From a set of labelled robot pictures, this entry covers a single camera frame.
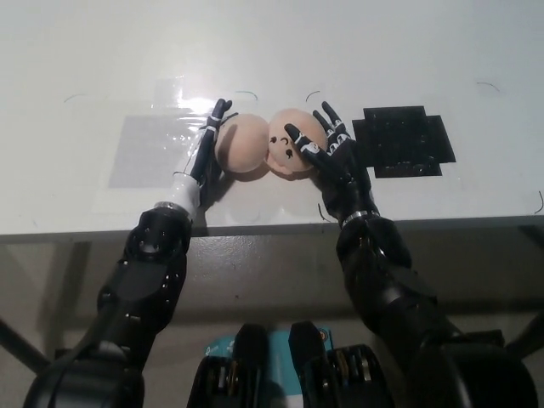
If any grey tape patch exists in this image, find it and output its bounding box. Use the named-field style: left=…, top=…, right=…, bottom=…
left=108, top=114, right=213, bottom=189

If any smiling-face beige dumpling toy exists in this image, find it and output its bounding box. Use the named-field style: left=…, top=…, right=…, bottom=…
left=266, top=107, right=329, bottom=179

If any black tape patch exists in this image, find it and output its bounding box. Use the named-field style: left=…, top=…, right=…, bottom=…
left=351, top=105, right=458, bottom=179

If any black teal robot body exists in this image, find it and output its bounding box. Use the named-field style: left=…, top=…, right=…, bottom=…
left=191, top=321, right=383, bottom=408

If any clear tape sheet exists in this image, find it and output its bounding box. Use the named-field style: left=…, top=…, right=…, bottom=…
left=151, top=77, right=218, bottom=141

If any angry-face beige dumpling toy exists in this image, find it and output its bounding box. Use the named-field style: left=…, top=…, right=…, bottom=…
left=214, top=113, right=271, bottom=173

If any black table leg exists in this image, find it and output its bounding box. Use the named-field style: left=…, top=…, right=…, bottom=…
left=0, top=318, right=50, bottom=377
left=504, top=313, right=544, bottom=367

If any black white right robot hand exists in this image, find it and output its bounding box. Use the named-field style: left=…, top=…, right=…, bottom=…
left=283, top=100, right=380, bottom=223

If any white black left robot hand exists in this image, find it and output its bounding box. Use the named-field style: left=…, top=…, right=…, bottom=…
left=163, top=98, right=240, bottom=223

